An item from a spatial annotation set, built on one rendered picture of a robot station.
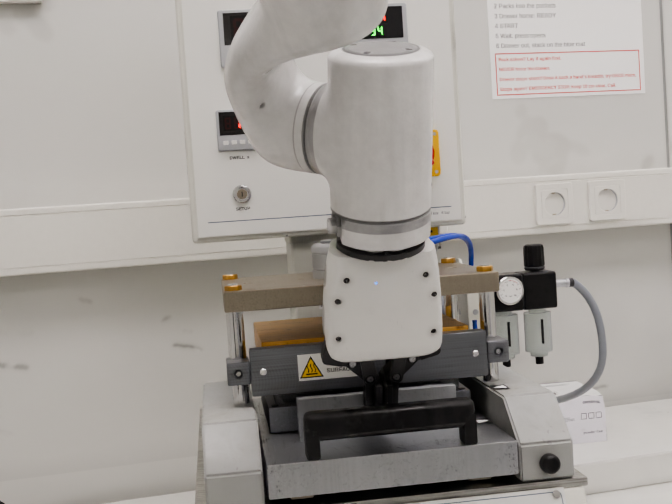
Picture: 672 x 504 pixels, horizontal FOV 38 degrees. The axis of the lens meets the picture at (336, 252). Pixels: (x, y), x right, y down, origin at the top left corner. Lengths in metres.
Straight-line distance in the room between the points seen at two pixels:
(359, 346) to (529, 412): 0.18
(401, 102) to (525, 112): 0.99
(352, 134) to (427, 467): 0.30
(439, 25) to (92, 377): 0.77
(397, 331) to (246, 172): 0.38
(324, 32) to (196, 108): 0.51
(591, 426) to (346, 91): 0.92
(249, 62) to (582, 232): 1.14
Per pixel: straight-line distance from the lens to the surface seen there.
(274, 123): 0.79
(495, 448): 0.88
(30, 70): 1.56
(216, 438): 0.87
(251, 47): 0.71
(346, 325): 0.82
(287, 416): 0.95
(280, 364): 0.93
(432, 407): 0.86
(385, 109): 0.75
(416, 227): 0.79
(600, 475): 1.47
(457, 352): 0.95
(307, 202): 1.15
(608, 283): 1.80
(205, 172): 1.14
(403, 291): 0.82
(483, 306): 0.98
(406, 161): 0.76
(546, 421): 0.91
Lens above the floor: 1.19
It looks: 3 degrees down
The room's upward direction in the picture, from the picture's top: 4 degrees counter-clockwise
